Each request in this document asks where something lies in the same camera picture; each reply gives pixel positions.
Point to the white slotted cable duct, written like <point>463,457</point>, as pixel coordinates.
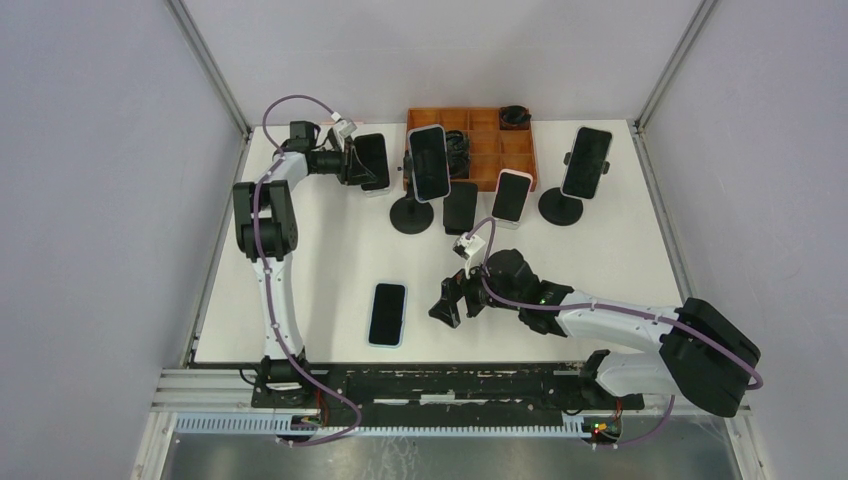
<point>292,425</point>

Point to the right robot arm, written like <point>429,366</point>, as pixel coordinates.
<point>692,351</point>

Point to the orange compartment tray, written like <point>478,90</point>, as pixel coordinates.
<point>491,149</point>

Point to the blue case phone on table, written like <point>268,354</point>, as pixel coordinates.
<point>387,315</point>

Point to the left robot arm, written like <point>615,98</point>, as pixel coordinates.
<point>267,234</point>

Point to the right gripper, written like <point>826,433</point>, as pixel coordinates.
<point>452,287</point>

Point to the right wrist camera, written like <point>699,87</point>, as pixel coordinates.
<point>470,248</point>

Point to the black phone flat on table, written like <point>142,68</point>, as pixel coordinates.
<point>459,208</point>

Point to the black round phone stand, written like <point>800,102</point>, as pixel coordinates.
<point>408,215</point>

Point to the white phone on small stand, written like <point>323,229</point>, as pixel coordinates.
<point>511,194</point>

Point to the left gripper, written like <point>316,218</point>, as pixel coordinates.
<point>353,167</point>

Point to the white folding phone stand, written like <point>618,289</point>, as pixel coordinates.
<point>378,193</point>

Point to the black round object in tray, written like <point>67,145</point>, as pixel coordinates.
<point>514,118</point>

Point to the aluminium frame rail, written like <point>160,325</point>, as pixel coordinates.
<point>223,390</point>

